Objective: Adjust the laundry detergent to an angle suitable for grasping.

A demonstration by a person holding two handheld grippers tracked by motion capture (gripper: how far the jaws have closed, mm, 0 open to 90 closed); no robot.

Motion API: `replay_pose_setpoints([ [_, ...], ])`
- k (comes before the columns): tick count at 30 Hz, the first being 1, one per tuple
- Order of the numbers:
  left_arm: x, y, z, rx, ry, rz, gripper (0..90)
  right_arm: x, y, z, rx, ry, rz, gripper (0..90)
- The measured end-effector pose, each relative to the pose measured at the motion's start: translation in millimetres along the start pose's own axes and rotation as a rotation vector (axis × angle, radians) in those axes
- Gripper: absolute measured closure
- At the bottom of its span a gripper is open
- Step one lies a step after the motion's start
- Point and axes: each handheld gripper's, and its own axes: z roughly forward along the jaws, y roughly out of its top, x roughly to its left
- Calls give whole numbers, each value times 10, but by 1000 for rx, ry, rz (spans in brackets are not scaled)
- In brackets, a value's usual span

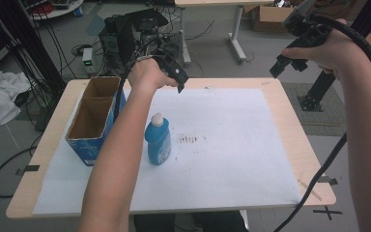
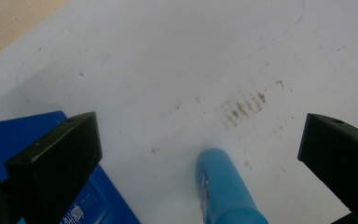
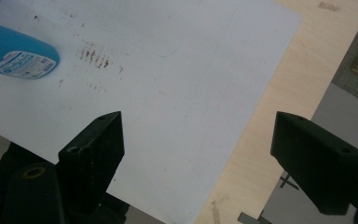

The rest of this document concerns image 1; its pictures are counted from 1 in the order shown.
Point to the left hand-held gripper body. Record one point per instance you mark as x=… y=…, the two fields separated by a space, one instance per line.
x=173 y=69

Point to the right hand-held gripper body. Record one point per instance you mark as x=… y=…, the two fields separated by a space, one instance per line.
x=307 y=30

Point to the person's left hand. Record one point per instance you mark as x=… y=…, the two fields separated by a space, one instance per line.
x=148 y=76

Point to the person's right hand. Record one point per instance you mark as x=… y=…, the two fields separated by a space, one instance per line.
x=335 y=51

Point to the black metal stand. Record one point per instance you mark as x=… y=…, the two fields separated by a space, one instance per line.
x=322 y=83

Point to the brown cardboard box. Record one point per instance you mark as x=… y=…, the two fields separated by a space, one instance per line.
x=272 y=17

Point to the white desk leg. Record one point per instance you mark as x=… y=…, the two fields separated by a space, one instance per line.
x=237 y=35

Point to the black computer equipment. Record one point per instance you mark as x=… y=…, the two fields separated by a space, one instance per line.
x=132 y=35

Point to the blue bottle with white cap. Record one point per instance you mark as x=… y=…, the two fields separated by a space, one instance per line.
x=158 y=141

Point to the white paper mat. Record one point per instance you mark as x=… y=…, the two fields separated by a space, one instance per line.
x=225 y=145

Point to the white power supply unit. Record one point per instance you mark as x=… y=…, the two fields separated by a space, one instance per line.
x=88 y=61

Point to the blue cardboard box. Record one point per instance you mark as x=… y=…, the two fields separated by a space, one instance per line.
x=93 y=119

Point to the grey tape strip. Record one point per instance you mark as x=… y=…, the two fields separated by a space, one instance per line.
x=329 y=180

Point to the round white table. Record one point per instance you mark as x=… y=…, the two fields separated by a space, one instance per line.
x=58 y=8

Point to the black truss stand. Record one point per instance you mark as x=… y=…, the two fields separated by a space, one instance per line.
x=35 y=51

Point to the black tape strip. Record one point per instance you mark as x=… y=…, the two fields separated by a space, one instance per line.
x=29 y=168

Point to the white cloth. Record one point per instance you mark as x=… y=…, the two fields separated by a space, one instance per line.
x=0 y=96

